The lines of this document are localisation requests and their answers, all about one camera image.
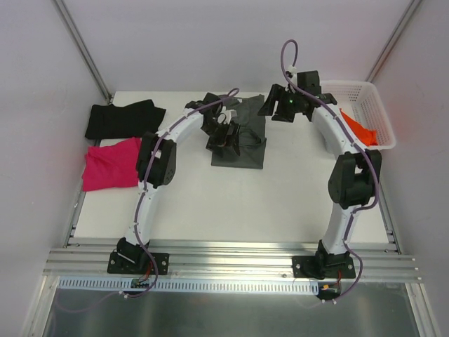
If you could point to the aluminium mounting rail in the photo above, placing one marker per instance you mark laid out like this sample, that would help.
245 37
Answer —
231 260

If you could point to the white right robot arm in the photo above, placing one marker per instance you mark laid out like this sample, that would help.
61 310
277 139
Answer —
353 183

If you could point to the white slotted cable duct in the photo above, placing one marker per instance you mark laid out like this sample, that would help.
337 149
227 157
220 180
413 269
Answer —
190 285

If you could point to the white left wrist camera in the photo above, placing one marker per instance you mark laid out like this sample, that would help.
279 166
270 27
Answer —
226 116

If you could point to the right aluminium corner post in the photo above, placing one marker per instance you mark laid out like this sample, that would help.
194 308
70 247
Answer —
400 28

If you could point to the left aluminium corner post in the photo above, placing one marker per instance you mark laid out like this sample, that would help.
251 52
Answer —
76 36

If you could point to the white plastic basket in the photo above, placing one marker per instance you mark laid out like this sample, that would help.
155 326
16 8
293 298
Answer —
361 101

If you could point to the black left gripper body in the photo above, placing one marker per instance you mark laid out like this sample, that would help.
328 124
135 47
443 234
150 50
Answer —
224 139

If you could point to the grey t shirt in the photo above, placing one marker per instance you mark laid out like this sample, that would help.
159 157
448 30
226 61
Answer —
252 140

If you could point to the orange t shirt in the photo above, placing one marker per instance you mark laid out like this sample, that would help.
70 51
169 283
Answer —
366 136

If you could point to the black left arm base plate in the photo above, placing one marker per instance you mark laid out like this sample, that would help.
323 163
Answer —
119 264

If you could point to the aluminium corner post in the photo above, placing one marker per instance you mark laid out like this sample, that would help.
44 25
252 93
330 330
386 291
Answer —
76 36
400 28

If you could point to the black folded t shirt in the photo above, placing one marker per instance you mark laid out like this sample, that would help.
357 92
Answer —
132 121

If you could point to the pink folded t shirt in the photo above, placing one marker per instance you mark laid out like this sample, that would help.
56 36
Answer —
111 166

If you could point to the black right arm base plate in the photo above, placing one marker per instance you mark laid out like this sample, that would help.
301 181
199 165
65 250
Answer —
322 266

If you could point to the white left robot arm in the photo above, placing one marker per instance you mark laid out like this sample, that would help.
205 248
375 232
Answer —
156 166

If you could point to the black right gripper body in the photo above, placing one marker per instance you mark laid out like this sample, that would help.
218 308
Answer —
280 105

